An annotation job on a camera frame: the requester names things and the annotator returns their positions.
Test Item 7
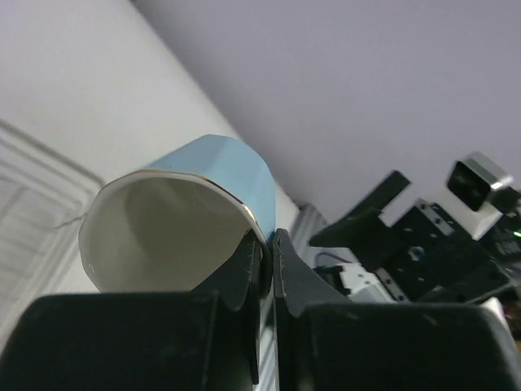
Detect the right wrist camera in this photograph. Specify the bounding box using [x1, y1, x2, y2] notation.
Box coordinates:
[446, 152, 520, 240]

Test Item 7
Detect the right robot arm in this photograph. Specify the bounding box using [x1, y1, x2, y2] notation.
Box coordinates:
[309, 170, 520, 303]

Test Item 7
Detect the light blue mug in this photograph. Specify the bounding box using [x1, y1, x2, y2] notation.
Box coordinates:
[78, 134, 276, 293]

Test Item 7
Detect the wire dish rack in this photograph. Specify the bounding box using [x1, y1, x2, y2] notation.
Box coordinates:
[0, 117, 103, 302]

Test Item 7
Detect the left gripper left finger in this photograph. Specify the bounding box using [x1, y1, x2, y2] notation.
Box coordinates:
[1, 232, 261, 390]

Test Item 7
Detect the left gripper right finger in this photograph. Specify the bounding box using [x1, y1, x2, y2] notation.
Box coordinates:
[272, 229, 520, 390]

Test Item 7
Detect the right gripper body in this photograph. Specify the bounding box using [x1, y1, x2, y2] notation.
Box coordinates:
[309, 170, 513, 303]

